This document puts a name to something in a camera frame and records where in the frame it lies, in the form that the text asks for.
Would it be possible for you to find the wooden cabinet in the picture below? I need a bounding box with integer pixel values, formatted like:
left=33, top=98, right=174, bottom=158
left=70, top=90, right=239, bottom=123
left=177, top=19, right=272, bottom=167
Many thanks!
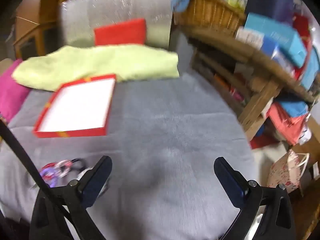
left=14, top=0, right=60, bottom=60

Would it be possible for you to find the floral paper bag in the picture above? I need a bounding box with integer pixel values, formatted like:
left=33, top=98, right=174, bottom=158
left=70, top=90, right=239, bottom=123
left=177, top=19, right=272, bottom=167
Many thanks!
left=267, top=150, right=310, bottom=193

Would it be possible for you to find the light blue cardboard box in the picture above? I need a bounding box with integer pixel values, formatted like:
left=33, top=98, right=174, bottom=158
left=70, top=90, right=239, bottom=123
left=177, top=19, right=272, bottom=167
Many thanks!
left=245, top=12, right=307, bottom=68

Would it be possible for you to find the purple bead bracelet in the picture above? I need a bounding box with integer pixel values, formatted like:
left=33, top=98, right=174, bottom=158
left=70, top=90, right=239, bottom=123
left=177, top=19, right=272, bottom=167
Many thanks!
left=39, top=159, right=86, bottom=188

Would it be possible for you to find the magenta pillow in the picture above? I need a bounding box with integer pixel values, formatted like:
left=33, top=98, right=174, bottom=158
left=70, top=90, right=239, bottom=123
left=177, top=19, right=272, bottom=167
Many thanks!
left=1, top=59, right=31, bottom=124

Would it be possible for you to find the light green folded blanket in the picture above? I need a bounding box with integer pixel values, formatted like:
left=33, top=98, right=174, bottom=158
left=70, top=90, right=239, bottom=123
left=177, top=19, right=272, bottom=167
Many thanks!
left=11, top=44, right=180, bottom=92

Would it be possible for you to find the black cable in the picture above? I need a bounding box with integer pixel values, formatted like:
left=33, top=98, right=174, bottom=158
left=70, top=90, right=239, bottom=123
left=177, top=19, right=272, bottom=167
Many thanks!
left=0, top=119, right=75, bottom=221

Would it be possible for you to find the silver foil insulation panel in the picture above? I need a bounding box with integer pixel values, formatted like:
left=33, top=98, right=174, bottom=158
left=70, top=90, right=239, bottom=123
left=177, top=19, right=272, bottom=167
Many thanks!
left=60, top=0, right=172, bottom=49

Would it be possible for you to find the wooden shelf table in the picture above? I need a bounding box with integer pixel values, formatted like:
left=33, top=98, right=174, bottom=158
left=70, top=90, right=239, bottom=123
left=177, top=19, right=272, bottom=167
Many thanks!
left=181, top=27, right=318, bottom=140

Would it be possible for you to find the grey bed cover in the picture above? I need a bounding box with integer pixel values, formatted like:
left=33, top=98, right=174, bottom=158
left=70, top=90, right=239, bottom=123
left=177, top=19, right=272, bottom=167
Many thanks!
left=9, top=73, right=257, bottom=239

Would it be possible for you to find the small red cushion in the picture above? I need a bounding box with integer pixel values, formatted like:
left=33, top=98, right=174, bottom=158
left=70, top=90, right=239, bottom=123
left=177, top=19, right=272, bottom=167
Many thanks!
left=94, top=18, right=146, bottom=46

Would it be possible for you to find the red white jewelry box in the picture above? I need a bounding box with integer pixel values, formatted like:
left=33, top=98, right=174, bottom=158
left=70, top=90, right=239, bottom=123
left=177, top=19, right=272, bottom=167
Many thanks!
left=33, top=74, right=116, bottom=138

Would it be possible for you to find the wicker basket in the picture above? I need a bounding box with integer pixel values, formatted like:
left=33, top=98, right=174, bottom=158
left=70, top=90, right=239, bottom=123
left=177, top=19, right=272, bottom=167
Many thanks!
left=174, top=0, right=246, bottom=35

